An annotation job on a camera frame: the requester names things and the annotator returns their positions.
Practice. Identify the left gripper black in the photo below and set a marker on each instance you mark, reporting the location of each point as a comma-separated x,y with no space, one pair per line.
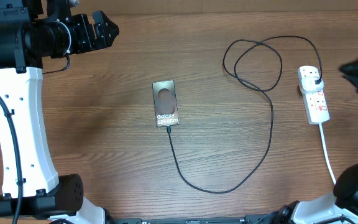
81,23

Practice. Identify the Galaxy smartphone with bronze screen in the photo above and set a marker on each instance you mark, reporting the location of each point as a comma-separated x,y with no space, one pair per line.
165,102

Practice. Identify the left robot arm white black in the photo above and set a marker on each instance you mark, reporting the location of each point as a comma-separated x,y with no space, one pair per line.
30,31

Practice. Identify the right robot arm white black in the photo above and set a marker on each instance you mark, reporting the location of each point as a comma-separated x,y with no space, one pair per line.
341,205

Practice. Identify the white charger plug adapter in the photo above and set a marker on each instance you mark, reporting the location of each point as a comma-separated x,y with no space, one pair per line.
309,85

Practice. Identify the white power strip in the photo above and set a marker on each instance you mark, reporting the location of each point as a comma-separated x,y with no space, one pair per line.
315,103

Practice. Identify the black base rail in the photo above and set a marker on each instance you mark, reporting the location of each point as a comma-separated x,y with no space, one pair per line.
248,219

